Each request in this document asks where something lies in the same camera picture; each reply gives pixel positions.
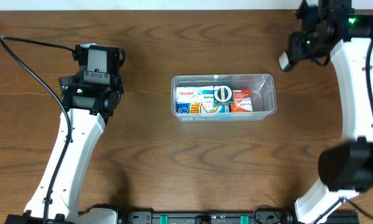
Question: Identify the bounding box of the dark syrup bottle white cap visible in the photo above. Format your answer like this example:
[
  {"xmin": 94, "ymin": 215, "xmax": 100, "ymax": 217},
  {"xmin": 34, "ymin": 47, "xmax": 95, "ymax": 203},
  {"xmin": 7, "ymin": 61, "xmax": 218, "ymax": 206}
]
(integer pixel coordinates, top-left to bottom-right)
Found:
[{"xmin": 278, "ymin": 52, "xmax": 295, "ymax": 72}]

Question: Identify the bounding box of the red Panadol ActiFast box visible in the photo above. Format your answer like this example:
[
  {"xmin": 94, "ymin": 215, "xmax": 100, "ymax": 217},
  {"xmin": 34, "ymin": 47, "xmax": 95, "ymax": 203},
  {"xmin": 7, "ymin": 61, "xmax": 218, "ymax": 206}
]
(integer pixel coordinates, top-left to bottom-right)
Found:
[{"xmin": 230, "ymin": 89, "xmax": 253, "ymax": 113}]

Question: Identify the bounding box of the green Zam-Buk box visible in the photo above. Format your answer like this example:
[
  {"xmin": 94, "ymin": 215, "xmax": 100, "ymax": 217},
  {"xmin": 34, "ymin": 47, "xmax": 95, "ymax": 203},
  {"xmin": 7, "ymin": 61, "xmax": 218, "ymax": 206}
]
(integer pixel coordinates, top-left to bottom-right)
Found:
[{"xmin": 214, "ymin": 85, "xmax": 234, "ymax": 105}]

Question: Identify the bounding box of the white blue Panadol box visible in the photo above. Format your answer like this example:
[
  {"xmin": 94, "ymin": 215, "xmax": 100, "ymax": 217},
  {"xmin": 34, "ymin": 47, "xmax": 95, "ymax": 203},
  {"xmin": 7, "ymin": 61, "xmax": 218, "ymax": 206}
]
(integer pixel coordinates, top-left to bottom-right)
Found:
[{"xmin": 176, "ymin": 86, "xmax": 214, "ymax": 103}]

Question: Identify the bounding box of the blue Kool Fever box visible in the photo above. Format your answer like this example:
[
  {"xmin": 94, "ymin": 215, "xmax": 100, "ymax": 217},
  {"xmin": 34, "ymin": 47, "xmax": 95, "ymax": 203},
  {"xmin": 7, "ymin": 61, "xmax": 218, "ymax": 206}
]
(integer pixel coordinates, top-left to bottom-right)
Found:
[{"xmin": 176, "ymin": 100, "xmax": 230, "ymax": 114}]

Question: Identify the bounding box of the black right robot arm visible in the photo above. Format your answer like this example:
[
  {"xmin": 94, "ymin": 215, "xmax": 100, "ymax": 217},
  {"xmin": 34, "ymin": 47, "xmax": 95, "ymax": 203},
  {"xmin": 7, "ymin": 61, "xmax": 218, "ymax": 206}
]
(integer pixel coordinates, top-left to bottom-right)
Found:
[{"xmin": 279, "ymin": 7, "xmax": 373, "ymax": 223}]

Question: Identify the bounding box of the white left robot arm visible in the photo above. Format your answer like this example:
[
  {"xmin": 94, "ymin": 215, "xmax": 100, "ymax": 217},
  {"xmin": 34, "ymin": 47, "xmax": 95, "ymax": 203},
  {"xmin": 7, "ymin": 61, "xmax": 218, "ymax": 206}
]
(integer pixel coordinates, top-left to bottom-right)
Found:
[{"xmin": 5, "ymin": 108, "xmax": 121, "ymax": 224}]

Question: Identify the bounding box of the clear plastic container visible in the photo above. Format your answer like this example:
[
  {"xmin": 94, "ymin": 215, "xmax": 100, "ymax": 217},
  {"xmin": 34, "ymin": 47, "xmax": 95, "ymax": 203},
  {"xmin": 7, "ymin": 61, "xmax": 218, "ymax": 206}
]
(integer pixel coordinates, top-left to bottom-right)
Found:
[{"xmin": 171, "ymin": 74, "xmax": 277, "ymax": 122}]

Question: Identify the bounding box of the black mounting rail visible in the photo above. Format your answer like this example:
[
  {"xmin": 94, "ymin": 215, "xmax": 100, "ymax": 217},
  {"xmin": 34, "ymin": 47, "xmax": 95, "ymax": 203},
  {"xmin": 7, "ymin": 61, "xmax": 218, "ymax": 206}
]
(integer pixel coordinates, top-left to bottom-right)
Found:
[{"xmin": 123, "ymin": 210, "xmax": 361, "ymax": 224}]

